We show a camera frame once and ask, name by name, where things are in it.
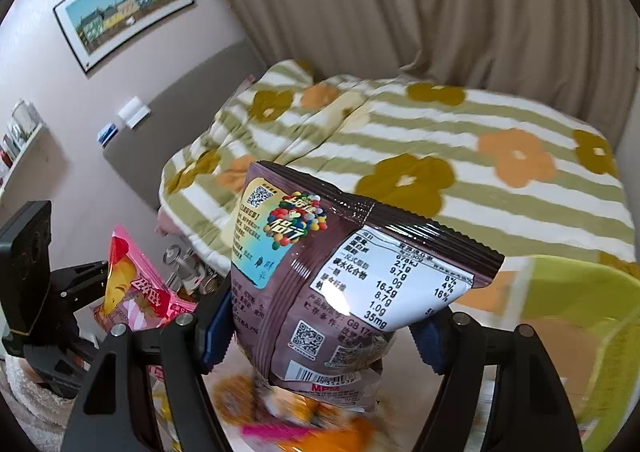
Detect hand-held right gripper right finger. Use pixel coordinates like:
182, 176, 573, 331
410, 309, 585, 452

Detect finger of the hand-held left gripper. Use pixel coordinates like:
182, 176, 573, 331
22, 332, 103, 390
42, 259, 110, 315

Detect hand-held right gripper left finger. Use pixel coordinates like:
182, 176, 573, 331
60, 289, 236, 452

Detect pink snack packet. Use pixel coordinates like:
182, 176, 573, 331
95, 224, 198, 333

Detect brown snack packet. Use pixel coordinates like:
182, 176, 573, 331
230, 161, 506, 414

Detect green cardboard box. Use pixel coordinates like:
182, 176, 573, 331
500, 254, 640, 452

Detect chrome dumbbell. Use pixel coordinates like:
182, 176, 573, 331
177, 264, 221, 295
162, 244, 193, 278

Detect white fluffy cushion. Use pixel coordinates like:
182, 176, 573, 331
0, 357, 78, 452

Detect magenta snack packet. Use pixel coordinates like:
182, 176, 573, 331
240, 423, 313, 443

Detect orange snack packet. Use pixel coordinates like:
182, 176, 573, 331
295, 414, 388, 452

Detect green striped floral blanket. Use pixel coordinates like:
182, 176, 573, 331
159, 59, 635, 313

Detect grey headboard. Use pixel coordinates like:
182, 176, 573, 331
102, 37, 269, 214

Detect beige curtain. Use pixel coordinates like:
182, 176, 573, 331
185, 0, 640, 145

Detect white wall shelf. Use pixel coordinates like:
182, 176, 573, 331
0, 123, 49, 195

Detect blue wall card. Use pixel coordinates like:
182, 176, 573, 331
96, 122, 120, 148

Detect white wall switch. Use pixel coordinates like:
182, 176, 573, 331
117, 96, 151, 129

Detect framed wall picture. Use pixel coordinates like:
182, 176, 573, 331
52, 0, 196, 76

